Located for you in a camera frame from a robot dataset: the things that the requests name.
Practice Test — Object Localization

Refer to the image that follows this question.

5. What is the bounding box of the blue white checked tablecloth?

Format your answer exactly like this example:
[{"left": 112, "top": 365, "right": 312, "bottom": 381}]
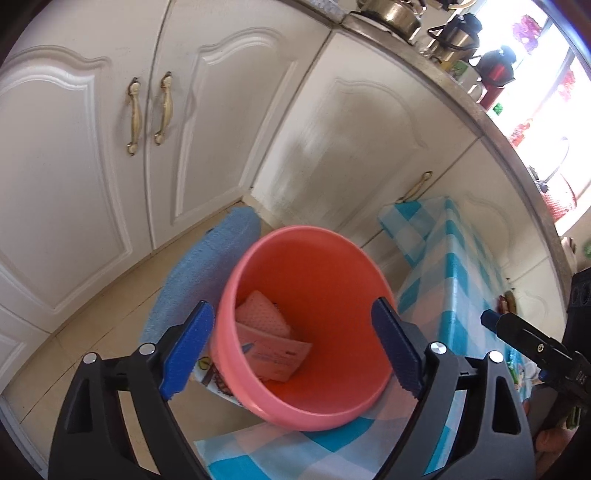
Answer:
[{"left": 194, "top": 196, "right": 532, "bottom": 480}]

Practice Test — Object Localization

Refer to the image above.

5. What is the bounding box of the cartoon printed cloth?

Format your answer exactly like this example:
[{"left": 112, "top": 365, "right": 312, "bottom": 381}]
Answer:
[{"left": 194, "top": 355, "right": 245, "bottom": 409}]

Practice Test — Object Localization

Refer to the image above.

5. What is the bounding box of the brass cabinet handle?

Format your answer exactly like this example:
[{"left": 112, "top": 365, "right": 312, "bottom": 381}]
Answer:
[
  {"left": 126, "top": 78, "right": 143, "bottom": 157},
  {"left": 394, "top": 171, "right": 434, "bottom": 204},
  {"left": 154, "top": 71, "right": 173, "bottom": 146}
]

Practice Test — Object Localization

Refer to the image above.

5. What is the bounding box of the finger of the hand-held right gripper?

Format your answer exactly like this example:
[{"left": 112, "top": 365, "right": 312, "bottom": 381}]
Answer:
[{"left": 480, "top": 309, "right": 585, "bottom": 385}]

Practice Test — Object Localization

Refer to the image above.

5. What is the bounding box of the pink plastic bucket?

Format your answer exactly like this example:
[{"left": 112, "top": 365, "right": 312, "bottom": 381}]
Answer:
[{"left": 206, "top": 225, "right": 399, "bottom": 432}]

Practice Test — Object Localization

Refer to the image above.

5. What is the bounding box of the blue cloth mat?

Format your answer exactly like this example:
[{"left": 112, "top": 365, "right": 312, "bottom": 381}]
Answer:
[{"left": 141, "top": 206, "right": 262, "bottom": 342}]

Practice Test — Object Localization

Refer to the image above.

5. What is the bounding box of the white foam fruit net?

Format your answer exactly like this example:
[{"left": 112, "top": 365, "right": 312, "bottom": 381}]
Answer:
[{"left": 235, "top": 290, "right": 293, "bottom": 335}]

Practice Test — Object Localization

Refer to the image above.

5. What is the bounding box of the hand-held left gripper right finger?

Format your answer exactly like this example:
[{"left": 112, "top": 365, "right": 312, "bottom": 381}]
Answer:
[{"left": 372, "top": 296, "right": 536, "bottom": 480}]

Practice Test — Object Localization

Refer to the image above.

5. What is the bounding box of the steel pot on counter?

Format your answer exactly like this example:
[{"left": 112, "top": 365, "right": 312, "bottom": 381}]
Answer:
[{"left": 355, "top": 0, "right": 426, "bottom": 44}]

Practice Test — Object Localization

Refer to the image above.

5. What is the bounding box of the black red kettle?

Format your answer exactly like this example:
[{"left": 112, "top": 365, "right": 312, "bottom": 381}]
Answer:
[{"left": 468, "top": 45, "right": 518, "bottom": 88}]

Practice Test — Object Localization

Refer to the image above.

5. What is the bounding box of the red patterned basket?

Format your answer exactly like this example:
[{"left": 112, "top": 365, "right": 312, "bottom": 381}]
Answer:
[{"left": 538, "top": 175, "right": 578, "bottom": 222}]

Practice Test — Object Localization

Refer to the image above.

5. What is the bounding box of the white kitchen cabinet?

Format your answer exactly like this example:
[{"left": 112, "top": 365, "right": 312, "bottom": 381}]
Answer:
[{"left": 0, "top": 0, "right": 573, "bottom": 462}]

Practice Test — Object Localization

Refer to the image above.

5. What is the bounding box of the person's right hand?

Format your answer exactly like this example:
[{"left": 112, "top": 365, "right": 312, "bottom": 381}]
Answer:
[{"left": 533, "top": 415, "right": 585, "bottom": 467}]

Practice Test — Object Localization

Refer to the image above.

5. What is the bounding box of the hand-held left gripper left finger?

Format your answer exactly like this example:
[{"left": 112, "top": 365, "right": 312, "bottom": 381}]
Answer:
[{"left": 48, "top": 300, "right": 215, "bottom": 480}]

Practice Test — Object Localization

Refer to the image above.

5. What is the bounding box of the grey paper pouch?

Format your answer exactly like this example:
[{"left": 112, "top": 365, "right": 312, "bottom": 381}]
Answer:
[{"left": 236, "top": 320, "right": 312, "bottom": 383}]

